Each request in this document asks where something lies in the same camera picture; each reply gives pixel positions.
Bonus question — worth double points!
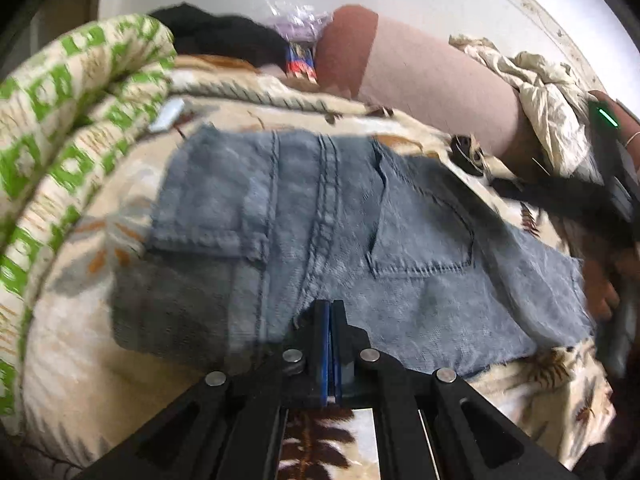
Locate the rolled dark belt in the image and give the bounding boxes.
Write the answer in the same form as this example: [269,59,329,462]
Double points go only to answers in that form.
[450,134,486,176]

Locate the blue denim pants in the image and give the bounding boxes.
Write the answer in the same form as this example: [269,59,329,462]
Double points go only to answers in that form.
[111,125,596,381]

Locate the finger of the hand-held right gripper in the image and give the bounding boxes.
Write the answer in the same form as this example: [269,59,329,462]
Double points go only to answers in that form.
[492,182,621,246]

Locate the black cloth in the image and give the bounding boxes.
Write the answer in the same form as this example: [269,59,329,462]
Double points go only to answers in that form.
[149,3,288,68]

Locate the cream crumpled cloth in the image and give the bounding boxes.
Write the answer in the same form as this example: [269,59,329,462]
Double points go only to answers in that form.
[448,35,608,178]

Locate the small grey flat object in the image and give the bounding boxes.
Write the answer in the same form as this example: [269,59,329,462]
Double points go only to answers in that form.
[150,99,187,132]

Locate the person's right hand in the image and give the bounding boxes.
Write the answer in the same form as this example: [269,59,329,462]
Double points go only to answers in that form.
[585,255,621,321]

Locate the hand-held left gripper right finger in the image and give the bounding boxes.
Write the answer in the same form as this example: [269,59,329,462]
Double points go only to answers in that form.
[330,300,576,480]

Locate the green patterned quilt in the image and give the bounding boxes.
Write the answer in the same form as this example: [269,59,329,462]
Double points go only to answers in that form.
[0,14,178,416]

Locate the clear plastic bag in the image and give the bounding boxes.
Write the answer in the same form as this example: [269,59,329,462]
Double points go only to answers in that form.
[265,2,333,43]

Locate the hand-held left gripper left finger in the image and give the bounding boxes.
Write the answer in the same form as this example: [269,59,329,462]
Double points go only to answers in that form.
[75,300,331,480]

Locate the pink bolster pillow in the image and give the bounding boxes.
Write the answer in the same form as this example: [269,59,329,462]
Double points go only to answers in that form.
[315,5,538,171]

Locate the colourful snack packet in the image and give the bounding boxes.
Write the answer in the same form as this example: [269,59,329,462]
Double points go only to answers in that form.
[284,42,321,83]

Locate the cream leaf print blanket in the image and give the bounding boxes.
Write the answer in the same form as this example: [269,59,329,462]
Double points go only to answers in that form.
[20,55,621,480]

